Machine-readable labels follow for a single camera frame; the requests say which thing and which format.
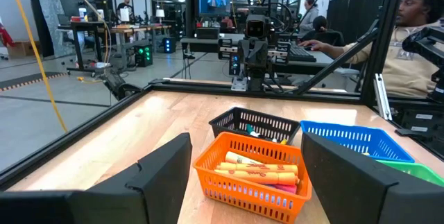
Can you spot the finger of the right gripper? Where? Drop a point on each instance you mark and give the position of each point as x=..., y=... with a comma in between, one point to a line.
x=262, y=55
x=251, y=55

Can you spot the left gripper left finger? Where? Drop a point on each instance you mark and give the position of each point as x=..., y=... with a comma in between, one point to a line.
x=149, y=193

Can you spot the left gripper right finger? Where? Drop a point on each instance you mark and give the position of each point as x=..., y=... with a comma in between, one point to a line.
x=347, y=189

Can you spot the yellow slim highlighter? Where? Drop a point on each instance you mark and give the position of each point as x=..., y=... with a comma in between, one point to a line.
x=366, y=153

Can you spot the pink thick highlighter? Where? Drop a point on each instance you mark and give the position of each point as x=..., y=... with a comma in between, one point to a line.
x=286, y=188

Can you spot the yellow-capped white marker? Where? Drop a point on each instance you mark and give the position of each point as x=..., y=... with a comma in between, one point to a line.
x=283, y=141

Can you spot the orange thick highlighter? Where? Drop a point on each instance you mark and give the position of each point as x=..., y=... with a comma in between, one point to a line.
x=256, y=168
x=256, y=177

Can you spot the pale yellow thick highlighter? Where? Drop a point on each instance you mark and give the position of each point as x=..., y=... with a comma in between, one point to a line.
x=239, y=158

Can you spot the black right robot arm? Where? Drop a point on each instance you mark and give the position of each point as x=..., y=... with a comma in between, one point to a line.
x=256, y=78

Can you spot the black box on desk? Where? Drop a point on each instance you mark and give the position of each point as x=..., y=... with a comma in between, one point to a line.
x=207, y=33

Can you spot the person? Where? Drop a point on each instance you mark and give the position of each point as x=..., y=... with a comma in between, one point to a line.
x=125, y=3
x=308, y=12
x=227, y=21
x=406, y=68
x=324, y=31

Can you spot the grey office desk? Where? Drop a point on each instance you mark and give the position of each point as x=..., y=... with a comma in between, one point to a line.
x=194, y=42

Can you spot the black computer keyboard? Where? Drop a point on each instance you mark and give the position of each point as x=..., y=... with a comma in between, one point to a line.
x=301, y=53

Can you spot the orange plastic basket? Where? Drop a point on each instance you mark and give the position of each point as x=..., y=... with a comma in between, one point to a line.
x=201, y=173

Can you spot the black box blue lights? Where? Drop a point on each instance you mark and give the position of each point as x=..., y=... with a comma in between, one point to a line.
x=169, y=45

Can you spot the blue plastic basket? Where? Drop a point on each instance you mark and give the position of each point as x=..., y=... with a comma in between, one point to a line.
x=340, y=124

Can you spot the green plastic basket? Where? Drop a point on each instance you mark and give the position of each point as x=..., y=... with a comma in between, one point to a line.
x=419, y=172

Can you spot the white desk lamp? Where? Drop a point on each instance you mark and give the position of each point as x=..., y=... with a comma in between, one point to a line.
x=160, y=12

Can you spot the black plastic basket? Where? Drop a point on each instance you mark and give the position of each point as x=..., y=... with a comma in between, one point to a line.
x=213, y=124

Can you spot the black table clamp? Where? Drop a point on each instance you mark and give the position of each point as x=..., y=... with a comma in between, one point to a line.
x=409, y=132

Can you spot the black box green lights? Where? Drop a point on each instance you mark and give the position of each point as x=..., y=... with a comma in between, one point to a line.
x=143, y=55

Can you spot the wooden workshop table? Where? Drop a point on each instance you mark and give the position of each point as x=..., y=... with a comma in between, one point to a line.
x=138, y=29

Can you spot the black controller box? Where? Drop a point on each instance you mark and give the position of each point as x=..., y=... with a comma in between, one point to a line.
x=406, y=118

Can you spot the silver aluminium strut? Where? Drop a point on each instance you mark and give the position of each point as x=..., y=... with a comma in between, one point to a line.
x=381, y=95

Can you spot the black desk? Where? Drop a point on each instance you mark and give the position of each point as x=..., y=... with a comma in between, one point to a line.
x=83, y=26

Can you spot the cardboard box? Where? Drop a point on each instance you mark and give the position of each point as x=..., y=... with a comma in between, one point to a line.
x=22, y=48

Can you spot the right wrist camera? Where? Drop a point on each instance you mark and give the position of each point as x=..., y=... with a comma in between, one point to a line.
x=256, y=28

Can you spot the silver metal bracket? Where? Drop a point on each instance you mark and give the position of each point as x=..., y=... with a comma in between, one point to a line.
x=239, y=84

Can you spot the black aluminium table frame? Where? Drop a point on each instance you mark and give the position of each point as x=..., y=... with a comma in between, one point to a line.
x=194, y=87

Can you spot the black articulated mount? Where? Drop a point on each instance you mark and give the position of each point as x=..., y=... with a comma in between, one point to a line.
x=426, y=47

